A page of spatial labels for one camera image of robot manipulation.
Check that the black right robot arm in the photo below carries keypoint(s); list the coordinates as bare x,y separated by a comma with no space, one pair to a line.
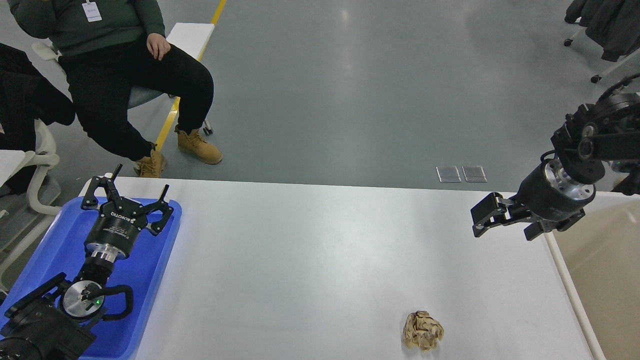
604,133

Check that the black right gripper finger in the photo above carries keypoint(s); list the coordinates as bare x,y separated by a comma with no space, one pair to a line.
493,201
483,221

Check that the metal floor plate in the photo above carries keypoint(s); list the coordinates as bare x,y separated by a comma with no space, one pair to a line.
474,174
448,174

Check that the left metal floor plate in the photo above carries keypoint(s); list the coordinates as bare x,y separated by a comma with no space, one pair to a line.
448,174

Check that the beige plastic bin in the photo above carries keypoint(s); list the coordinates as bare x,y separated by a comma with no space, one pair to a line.
598,260

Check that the blue plastic tray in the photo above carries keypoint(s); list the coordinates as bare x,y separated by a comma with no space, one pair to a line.
62,250

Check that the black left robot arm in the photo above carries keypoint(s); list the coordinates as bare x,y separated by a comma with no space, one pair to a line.
87,291

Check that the grey white office chair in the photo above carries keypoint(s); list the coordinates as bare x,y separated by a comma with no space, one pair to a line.
139,95

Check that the white chair with black coat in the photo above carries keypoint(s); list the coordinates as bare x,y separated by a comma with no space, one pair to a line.
29,104

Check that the white board on floor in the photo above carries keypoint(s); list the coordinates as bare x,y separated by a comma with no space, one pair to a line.
190,37

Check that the brown paper ball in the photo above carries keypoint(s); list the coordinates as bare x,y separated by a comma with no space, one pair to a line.
422,330

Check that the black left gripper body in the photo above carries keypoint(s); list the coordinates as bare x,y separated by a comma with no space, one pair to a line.
116,229

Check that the right metal floor plate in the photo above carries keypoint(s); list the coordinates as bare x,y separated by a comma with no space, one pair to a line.
474,174

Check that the dark coats on rack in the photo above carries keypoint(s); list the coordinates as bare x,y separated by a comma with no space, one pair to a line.
612,24

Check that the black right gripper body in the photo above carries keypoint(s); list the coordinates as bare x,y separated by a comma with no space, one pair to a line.
550,200

